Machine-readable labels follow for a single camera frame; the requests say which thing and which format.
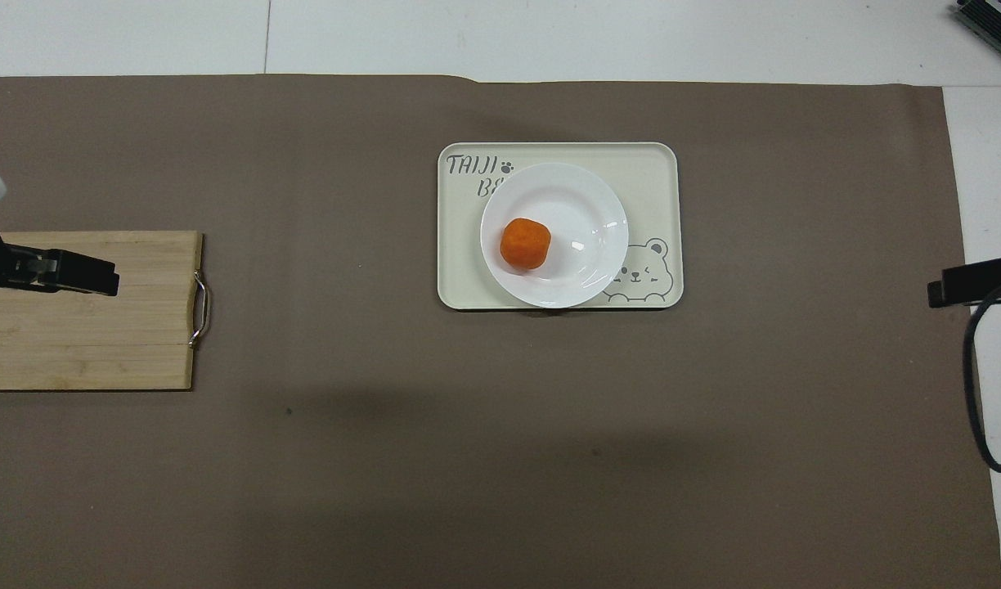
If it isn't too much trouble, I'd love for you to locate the orange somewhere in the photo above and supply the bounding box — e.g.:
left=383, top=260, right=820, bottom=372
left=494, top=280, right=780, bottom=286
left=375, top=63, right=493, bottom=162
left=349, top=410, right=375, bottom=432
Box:
left=500, top=217, right=552, bottom=272

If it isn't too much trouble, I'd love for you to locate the white plate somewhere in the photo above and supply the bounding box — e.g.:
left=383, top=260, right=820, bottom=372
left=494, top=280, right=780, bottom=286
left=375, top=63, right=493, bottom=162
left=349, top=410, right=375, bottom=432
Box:
left=479, top=162, right=630, bottom=309

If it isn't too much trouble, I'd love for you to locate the wooden cutting board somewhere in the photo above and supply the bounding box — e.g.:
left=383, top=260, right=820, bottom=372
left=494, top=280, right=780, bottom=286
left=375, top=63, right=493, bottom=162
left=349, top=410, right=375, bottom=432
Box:
left=0, top=230, right=212, bottom=392

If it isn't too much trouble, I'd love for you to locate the cream tray with bear print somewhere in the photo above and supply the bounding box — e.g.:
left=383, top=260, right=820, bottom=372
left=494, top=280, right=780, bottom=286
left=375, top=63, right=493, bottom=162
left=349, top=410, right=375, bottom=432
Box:
left=437, top=142, right=683, bottom=311

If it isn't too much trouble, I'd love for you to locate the dark device corner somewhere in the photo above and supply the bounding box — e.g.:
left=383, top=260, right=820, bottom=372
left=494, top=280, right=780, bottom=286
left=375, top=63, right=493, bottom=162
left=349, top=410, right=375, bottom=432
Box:
left=954, top=0, right=1001, bottom=47

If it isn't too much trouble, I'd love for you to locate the black cable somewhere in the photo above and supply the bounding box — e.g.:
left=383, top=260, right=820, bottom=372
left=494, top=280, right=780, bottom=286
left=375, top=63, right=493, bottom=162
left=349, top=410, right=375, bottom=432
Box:
left=962, top=277, right=1001, bottom=474

